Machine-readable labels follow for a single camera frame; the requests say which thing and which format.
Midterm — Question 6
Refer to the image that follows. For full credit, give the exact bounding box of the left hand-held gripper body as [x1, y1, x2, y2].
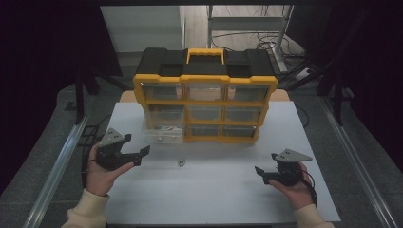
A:
[94, 127, 132, 172]

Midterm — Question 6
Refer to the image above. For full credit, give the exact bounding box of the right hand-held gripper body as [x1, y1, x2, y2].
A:
[271, 148, 314, 187]

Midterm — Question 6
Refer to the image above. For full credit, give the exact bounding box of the transparent plastic drawer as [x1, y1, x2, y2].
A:
[141, 119, 185, 145]

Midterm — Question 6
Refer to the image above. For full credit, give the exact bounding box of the yellow black organizer case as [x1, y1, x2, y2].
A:
[132, 47, 278, 144]

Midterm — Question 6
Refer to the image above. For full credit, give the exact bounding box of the person's right hand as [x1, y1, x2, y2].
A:
[269, 162, 315, 211]

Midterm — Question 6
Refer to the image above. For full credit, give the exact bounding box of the person's left hand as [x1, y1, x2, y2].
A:
[86, 142, 136, 197]

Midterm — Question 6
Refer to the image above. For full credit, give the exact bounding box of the black metal stand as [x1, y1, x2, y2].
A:
[284, 63, 345, 126]
[74, 66, 127, 124]

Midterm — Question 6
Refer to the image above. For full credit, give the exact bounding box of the set of clear drawers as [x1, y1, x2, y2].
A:
[141, 83, 271, 138]

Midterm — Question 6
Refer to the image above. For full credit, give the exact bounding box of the white power strip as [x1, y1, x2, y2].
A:
[294, 67, 312, 80]

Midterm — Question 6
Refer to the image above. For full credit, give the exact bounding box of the dark curtain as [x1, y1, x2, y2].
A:
[0, 0, 123, 194]
[286, 0, 403, 174]

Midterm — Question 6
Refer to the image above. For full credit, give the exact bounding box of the white cabinet panel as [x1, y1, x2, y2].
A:
[100, 5, 186, 53]

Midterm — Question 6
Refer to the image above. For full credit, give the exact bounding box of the left hand-held gripper black cable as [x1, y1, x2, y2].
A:
[80, 148, 96, 189]

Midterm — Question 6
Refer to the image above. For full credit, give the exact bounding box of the hand-held gripper black cable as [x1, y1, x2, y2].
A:
[298, 169, 318, 210]
[80, 148, 96, 189]

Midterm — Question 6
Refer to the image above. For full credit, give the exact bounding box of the right hand-held gripper black cable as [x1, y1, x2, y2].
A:
[298, 169, 318, 210]

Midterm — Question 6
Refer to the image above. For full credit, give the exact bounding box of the black floor bracket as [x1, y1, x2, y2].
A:
[77, 124, 106, 147]

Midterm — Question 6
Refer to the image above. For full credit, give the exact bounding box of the aluminium rail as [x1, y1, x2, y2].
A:
[22, 112, 91, 228]
[319, 96, 398, 228]

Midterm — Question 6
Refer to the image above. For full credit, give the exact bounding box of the tangle of black floor cables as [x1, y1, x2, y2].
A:
[211, 29, 305, 60]

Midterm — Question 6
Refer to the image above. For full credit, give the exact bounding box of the grey metal desk frame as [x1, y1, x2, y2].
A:
[206, 4, 294, 74]

